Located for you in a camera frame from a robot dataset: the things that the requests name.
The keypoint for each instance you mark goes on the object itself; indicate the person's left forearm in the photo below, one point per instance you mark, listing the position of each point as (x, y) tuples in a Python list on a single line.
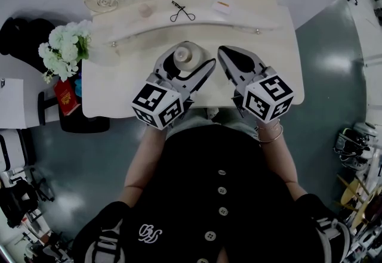
[(140, 160)]

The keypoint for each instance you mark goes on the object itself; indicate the gold wrist bangles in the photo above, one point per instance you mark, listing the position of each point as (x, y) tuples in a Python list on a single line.
[(271, 133)]

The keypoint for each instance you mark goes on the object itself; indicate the white flower bouquet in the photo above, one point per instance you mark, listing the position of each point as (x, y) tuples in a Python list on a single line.
[(64, 47)]

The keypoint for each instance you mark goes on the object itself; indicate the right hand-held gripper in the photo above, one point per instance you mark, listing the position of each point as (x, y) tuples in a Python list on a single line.
[(267, 96)]

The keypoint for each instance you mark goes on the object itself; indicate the black office chair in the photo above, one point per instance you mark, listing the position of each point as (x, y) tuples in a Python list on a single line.
[(24, 38)]

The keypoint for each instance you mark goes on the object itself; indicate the person's white shoe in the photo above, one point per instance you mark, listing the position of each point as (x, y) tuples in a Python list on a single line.
[(212, 112)]

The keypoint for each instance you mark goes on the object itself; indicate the red book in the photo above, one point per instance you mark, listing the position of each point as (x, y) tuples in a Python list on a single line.
[(66, 97)]

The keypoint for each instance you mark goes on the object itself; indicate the white dressing table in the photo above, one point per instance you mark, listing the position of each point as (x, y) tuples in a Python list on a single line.
[(119, 92)]

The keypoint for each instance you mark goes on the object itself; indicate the person's grey jeans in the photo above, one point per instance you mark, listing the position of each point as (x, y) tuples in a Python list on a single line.
[(194, 120)]

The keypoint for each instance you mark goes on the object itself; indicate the blue cloth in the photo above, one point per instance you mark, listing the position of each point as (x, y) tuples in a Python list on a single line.
[(78, 86)]

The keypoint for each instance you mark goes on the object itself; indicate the person's black buttoned shirt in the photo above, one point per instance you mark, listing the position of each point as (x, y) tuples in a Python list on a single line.
[(209, 196)]

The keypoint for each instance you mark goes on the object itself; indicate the black eyelash curler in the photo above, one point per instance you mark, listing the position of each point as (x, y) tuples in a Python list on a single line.
[(182, 11)]

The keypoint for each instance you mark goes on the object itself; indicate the round wooden stool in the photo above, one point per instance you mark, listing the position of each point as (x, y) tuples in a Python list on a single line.
[(352, 193)]

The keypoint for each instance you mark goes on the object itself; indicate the white card box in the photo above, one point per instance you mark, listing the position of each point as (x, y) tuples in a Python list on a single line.
[(222, 5)]

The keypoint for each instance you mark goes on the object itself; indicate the person's right forearm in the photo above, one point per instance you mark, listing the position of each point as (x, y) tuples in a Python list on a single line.
[(277, 163)]

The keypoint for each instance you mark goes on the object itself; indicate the small pink jar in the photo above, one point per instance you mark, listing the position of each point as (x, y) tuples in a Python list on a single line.
[(145, 10)]

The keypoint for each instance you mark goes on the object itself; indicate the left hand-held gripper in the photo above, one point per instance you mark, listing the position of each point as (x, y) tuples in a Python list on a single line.
[(158, 103)]

